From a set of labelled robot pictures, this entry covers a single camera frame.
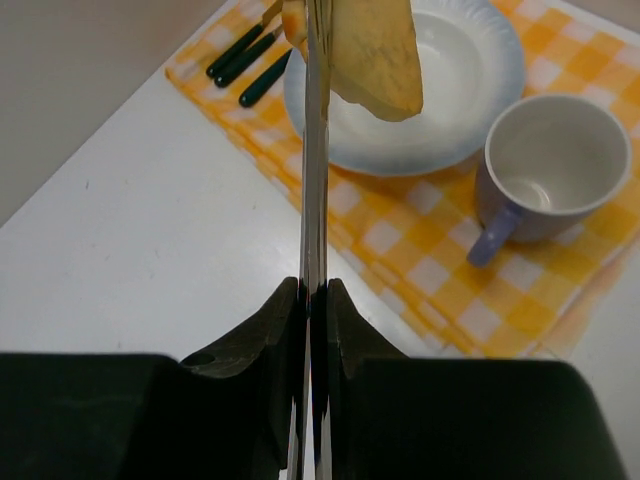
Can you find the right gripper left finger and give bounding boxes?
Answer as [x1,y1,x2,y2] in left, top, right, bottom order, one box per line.
[1,277,299,479]

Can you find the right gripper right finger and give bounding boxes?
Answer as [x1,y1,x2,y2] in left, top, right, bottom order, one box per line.
[327,279,626,479]

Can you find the long bread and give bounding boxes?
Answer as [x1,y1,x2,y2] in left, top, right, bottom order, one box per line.
[278,0,425,123]

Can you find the metal tongs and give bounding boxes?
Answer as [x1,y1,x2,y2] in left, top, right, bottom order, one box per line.
[282,1,333,479]

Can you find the lavender mug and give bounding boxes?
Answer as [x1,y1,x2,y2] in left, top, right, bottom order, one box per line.
[467,94,632,268]

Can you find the white paper plate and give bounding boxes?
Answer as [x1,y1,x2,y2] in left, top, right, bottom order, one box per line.
[282,0,527,177]

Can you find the black-handled spoon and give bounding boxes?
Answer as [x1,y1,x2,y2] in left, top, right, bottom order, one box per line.
[238,49,292,108]

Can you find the black-handled fork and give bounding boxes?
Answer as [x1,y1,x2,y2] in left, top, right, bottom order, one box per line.
[213,26,283,88]

